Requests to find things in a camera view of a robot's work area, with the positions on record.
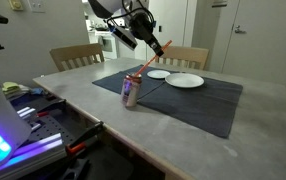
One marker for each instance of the light wooden slat chair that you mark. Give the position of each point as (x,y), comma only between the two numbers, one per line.
(189,55)
(76,51)

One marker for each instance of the yellowish wall thermostat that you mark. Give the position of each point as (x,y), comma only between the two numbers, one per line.
(16,4)

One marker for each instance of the small blue object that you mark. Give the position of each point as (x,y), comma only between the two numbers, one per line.
(37,91)

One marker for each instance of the large white plate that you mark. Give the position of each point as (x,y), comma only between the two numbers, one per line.
(184,80)

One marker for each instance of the white light switch plate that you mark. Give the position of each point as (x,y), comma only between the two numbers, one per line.
(36,5)

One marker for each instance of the black perforated breadboard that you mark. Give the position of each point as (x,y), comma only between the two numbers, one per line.
(49,128)

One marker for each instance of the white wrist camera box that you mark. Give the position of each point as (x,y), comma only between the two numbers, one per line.
(124,37)

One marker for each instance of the short silver metal bars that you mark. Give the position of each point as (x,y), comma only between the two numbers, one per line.
(24,111)

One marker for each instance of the red white drink can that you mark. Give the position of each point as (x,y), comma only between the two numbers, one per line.
(130,91)

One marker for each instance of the white kitchen cabinet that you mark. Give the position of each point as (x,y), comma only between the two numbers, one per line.
(126,55)

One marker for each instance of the aluminium extrusion rail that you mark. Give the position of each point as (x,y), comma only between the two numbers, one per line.
(33,156)

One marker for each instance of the black door pull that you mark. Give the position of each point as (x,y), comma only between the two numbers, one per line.
(160,28)

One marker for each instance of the white kitchen stove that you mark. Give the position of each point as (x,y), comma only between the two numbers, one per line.
(104,45)

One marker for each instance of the green yellow cloth stack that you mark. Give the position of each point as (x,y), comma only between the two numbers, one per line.
(11,87)

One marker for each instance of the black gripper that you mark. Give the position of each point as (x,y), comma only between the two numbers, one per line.
(143,28)

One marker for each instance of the red drinking straw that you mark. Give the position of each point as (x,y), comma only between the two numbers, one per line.
(148,63)

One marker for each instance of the small white plate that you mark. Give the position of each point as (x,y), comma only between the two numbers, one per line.
(158,74)

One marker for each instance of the dark blue cloth mat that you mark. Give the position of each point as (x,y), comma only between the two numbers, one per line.
(199,106)
(109,83)

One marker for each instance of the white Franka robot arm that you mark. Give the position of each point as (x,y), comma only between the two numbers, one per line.
(101,6)

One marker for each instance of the white sliding door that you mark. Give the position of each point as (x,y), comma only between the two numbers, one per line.
(179,26)

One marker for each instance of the grey wall sign box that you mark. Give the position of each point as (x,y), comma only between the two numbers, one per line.
(219,3)

